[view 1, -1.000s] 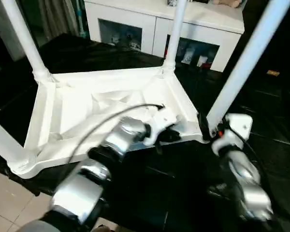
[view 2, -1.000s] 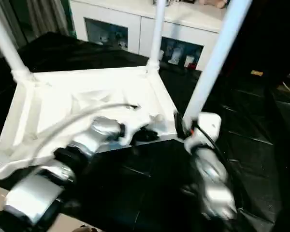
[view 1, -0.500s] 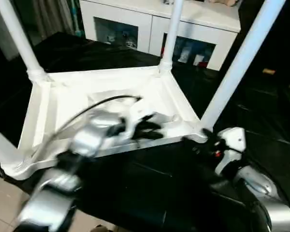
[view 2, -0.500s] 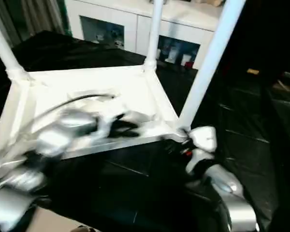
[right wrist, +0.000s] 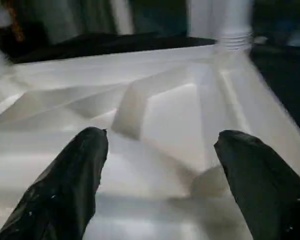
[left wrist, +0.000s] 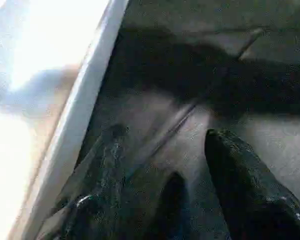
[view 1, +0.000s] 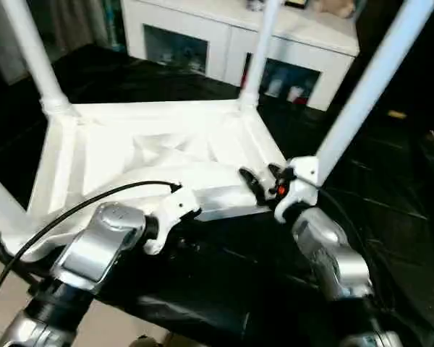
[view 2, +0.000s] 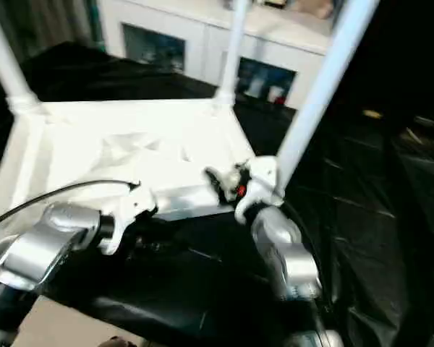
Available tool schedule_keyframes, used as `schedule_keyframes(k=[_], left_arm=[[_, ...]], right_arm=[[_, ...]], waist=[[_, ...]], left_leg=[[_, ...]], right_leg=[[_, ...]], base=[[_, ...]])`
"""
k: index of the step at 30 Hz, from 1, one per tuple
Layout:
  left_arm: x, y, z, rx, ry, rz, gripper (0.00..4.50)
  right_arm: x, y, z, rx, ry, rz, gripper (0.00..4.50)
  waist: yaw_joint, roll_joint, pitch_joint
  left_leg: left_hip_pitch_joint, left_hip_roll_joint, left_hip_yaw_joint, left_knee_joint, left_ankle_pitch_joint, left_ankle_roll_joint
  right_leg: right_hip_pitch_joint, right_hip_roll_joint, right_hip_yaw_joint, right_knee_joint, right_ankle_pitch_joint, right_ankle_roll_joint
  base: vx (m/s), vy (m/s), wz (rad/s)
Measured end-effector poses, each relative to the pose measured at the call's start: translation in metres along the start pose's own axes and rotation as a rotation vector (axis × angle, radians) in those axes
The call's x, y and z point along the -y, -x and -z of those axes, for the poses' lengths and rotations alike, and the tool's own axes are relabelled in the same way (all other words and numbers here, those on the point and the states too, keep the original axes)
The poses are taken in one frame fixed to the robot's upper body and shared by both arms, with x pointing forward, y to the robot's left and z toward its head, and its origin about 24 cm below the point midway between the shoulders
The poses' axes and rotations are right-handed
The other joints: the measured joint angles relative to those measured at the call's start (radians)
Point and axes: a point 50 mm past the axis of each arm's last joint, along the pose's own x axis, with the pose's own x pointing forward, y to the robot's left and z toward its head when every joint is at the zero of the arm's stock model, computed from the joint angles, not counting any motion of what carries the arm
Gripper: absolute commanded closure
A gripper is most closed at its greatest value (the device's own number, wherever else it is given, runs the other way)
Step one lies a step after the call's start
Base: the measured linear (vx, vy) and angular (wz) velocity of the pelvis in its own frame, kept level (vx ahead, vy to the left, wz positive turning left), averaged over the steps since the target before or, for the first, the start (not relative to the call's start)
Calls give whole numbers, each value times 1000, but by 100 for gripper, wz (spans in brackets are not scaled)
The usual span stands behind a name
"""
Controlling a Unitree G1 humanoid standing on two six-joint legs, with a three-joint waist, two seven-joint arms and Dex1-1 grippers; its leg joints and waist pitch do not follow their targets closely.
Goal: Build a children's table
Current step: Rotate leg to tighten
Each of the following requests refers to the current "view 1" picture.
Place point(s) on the small white cup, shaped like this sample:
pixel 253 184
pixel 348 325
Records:
pixel 294 94

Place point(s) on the white sideboard cabinet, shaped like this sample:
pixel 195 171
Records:
pixel 202 21

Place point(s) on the white printed mug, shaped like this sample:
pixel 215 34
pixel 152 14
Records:
pixel 275 86

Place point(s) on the brown rounded object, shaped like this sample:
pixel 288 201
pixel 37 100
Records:
pixel 143 341

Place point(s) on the white plastic table top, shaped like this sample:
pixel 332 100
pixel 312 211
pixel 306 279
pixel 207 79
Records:
pixel 130 152

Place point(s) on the black shiny mat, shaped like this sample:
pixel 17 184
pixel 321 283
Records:
pixel 238 271

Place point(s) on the dark cluttered bundle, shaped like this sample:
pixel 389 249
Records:
pixel 255 4

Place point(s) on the beige teddy bear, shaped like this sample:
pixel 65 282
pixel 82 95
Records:
pixel 336 6

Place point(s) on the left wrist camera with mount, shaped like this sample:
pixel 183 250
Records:
pixel 177 213

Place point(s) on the small beige label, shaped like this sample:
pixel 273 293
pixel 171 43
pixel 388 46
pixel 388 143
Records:
pixel 398 115

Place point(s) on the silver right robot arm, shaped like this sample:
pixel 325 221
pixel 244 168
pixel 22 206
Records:
pixel 329 246

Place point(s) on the beige curtain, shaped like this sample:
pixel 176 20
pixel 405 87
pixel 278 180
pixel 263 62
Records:
pixel 72 21

